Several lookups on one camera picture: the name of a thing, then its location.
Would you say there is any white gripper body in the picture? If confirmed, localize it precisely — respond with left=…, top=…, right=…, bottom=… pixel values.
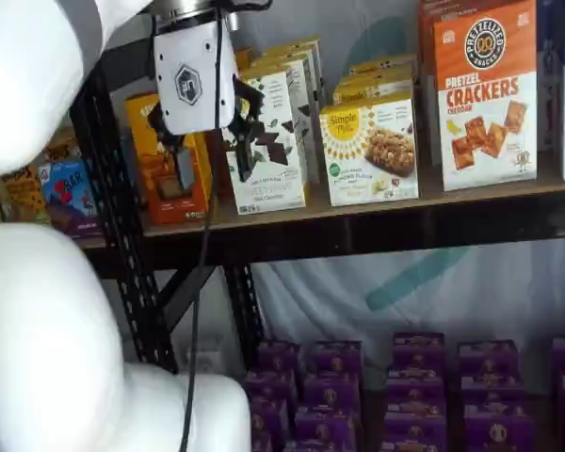
left=153, top=16, right=240, bottom=137

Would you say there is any Simple Mills almond bar box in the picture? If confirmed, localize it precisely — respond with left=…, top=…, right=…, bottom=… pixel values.
left=318, top=97, right=420, bottom=207
left=347, top=54, right=418, bottom=82
left=332, top=77, right=414, bottom=107

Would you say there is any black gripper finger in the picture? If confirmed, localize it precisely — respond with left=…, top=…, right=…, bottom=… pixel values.
left=223, top=74, right=266, bottom=179
left=146, top=101, right=195, bottom=189

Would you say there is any white backdrop cloth teal logo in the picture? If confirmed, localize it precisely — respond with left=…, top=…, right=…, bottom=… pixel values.
left=228, top=0, right=565, bottom=378

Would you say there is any Simple Mills sweet thins box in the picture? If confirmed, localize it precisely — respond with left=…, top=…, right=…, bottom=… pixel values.
left=249, top=56, right=317, bottom=186
left=263, top=37, right=324, bottom=183
left=221, top=70, right=308, bottom=216

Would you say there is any looped black cable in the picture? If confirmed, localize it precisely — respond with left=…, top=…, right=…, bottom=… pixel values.
left=211, top=0, right=274, bottom=13

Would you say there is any small white patterned box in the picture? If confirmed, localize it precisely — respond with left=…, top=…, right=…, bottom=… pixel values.
left=186, top=347, right=223, bottom=376

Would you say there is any orange cheddar pretzel crackers box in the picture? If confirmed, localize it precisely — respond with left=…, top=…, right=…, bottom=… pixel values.
left=433, top=0, right=539, bottom=192
left=416, top=0, right=442, bottom=166

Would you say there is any blue Zbar chocolate chip box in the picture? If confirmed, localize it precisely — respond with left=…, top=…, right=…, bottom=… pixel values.
left=37, top=159, right=100, bottom=239

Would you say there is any long black cable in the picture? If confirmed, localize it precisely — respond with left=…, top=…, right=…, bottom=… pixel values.
left=178, top=8, right=227, bottom=452

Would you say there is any orange Revival crackers box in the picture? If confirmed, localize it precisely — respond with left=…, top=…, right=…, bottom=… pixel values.
left=124, top=92, right=214, bottom=225
left=234, top=46, right=256, bottom=73

